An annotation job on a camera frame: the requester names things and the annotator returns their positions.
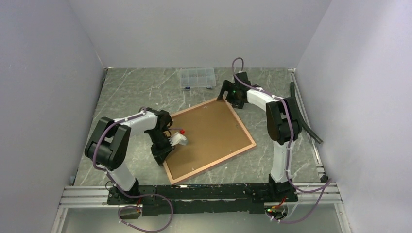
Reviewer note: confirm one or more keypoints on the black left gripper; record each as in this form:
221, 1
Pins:
161, 154

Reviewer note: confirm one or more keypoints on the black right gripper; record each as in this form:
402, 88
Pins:
228, 86

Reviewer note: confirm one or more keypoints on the brown frame backing board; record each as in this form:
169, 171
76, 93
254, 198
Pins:
209, 138

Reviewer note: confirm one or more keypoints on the pink wooden picture frame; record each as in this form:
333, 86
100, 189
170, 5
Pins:
244, 151

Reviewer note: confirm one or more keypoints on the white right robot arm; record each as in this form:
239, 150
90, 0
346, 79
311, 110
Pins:
282, 122

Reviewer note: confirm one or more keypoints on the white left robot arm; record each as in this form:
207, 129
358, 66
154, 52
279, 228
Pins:
108, 144

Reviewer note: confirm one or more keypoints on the clear plastic compartment box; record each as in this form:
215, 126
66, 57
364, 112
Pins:
190, 78

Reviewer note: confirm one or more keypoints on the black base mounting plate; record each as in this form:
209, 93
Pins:
200, 198

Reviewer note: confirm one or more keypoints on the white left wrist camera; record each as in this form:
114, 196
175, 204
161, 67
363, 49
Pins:
178, 138

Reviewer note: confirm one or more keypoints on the aluminium rail frame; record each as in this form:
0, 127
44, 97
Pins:
125, 89

